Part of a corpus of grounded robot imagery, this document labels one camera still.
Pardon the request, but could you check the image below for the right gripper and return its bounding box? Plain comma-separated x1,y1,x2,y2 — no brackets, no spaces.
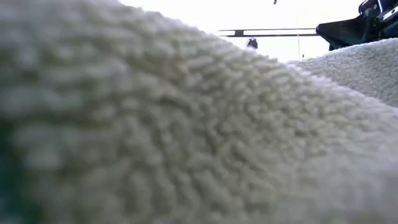
315,0,398,52

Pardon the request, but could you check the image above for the pale green microfiber towel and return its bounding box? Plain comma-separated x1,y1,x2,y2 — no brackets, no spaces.
287,37,398,108
0,0,398,224

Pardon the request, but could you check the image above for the thin hanging cord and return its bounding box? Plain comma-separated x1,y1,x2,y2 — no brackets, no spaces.
296,12,305,60

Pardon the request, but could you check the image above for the black horizontal rail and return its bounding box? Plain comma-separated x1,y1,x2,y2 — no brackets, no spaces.
218,27,318,38

